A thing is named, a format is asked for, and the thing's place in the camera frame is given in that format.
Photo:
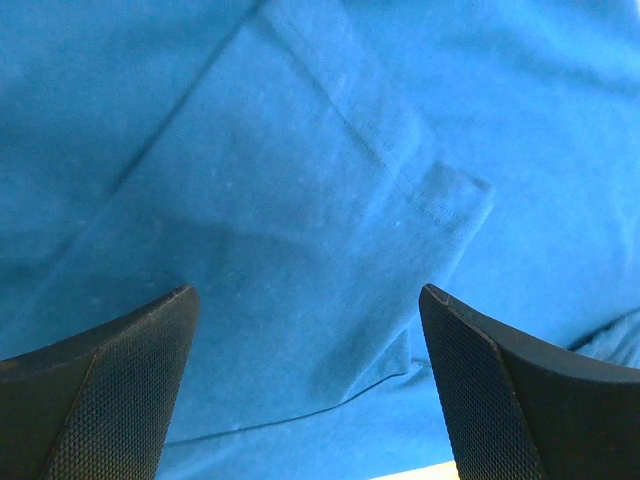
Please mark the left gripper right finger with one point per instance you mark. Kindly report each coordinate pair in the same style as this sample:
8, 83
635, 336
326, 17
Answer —
517, 407

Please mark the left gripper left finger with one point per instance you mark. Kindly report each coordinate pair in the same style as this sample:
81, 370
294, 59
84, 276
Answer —
98, 405

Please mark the dark blue t shirt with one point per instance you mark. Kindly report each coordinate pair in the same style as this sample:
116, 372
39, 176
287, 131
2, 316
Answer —
309, 166

